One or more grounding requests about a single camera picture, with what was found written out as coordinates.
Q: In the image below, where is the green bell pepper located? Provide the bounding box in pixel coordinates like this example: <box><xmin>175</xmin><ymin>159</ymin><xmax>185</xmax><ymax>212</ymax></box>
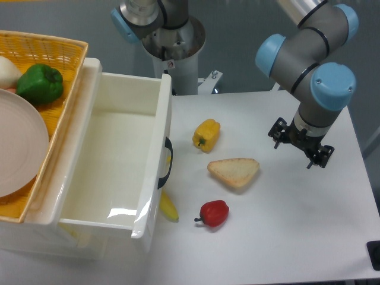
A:
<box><xmin>15</xmin><ymin>64</ymin><xmax>64</xmax><ymax>105</ymax></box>

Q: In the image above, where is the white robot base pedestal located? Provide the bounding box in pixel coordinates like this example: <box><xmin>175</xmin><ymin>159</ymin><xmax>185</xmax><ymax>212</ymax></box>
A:
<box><xmin>142</xmin><ymin>17</ymin><xmax>223</xmax><ymax>96</ymax></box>

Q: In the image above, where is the black clamp at table edge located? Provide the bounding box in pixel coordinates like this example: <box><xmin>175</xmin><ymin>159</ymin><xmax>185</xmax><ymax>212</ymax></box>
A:
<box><xmin>366</xmin><ymin>240</ymin><xmax>380</xmax><ymax>271</ymax></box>

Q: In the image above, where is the red bell pepper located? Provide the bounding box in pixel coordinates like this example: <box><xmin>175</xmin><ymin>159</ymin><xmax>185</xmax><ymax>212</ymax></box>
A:
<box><xmin>194</xmin><ymin>200</ymin><xmax>229</xmax><ymax>227</ymax></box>

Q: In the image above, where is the yellow bell pepper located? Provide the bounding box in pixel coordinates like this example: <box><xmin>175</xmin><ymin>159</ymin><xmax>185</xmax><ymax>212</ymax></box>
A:
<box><xmin>192</xmin><ymin>119</ymin><xmax>220</xmax><ymax>153</ymax></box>

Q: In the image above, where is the white drawer cabinet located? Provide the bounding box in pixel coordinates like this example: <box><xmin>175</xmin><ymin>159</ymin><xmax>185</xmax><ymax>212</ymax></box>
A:
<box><xmin>1</xmin><ymin>58</ymin><xmax>144</xmax><ymax>258</ymax></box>

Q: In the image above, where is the white plastic drawer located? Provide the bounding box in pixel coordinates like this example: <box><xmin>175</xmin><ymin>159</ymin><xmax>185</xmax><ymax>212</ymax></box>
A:
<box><xmin>60</xmin><ymin>73</ymin><xmax>172</xmax><ymax>253</ymax></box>

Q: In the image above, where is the black drawer handle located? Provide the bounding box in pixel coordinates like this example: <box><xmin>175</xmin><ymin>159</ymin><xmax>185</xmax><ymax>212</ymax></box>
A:
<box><xmin>157</xmin><ymin>137</ymin><xmax>173</xmax><ymax>189</ymax></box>

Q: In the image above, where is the yellow woven basket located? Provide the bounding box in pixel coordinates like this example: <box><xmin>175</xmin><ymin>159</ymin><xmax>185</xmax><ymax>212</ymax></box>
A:
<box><xmin>1</xmin><ymin>30</ymin><xmax>88</xmax><ymax>223</ymax></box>

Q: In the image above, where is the yellow banana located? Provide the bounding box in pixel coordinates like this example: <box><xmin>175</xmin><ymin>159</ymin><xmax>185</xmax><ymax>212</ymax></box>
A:
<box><xmin>159</xmin><ymin>190</ymin><xmax>179</xmax><ymax>223</ymax></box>

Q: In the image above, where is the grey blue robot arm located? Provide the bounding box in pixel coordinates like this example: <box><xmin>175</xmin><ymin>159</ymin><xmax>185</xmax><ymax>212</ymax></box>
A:
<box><xmin>111</xmin><ymin>1</ymin><xmax>359</xmax><ymax>167</ymax></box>

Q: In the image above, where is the triangle bread slice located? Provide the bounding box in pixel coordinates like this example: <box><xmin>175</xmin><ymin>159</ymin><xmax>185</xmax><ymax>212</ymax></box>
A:
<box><xmin>207</xmin><ymin>158</ymin><xmax>260</xmax><ymax>188</ymax></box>

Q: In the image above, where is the pink ribbed plate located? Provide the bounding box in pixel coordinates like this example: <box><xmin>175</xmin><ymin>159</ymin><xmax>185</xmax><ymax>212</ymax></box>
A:
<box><xmin>1</xmin><ymin>90</ymin><xmax>49</xmax><ymax>197</ymax></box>

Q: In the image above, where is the white onion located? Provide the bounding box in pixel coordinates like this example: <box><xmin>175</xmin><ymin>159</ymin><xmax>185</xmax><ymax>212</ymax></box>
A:
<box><xmin>0</xmin><ymin>56</ymin><xmax>22</xmax><ymax>89</ymax></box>

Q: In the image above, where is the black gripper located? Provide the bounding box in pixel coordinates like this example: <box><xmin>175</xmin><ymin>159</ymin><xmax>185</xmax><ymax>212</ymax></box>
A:
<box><xmin>268</xmin><ymin>118</ymin><xmax>335</xmax><ymax>169</ymax></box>

